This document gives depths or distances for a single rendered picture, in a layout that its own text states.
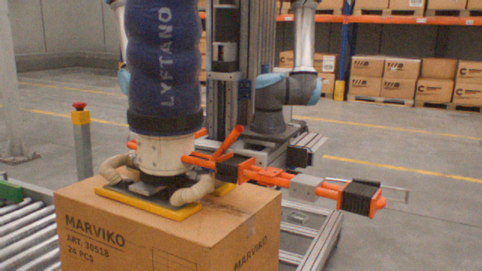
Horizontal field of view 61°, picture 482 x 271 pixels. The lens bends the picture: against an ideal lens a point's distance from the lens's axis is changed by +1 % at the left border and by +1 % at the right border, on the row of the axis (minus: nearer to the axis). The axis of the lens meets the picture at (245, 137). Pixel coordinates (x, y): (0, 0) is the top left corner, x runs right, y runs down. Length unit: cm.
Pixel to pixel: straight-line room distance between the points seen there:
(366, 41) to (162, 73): 855
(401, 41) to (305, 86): 788
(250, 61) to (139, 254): 99
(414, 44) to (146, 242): 864
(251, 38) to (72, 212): 101
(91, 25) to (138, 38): 1206
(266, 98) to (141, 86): 61
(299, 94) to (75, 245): 95
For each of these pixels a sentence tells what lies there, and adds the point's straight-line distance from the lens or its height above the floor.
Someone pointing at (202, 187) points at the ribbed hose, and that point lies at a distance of 113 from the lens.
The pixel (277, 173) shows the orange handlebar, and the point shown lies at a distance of 107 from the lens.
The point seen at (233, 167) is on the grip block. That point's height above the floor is 110.
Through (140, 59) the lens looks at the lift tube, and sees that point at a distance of 114.
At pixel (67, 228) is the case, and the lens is 142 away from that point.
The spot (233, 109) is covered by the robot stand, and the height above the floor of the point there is 109.
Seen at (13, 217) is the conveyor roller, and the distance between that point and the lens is 228.
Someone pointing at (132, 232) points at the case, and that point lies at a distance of 119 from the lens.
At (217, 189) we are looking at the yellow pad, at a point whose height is 96.
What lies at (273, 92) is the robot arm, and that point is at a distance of 161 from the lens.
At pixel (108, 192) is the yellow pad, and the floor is 96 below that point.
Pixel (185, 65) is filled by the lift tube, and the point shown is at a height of 135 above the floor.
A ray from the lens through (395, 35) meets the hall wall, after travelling 946.
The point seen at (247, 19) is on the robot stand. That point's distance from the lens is 182.
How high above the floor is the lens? 147
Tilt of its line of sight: 16 degrees down
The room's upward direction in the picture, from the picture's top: 2 degrees clockwise
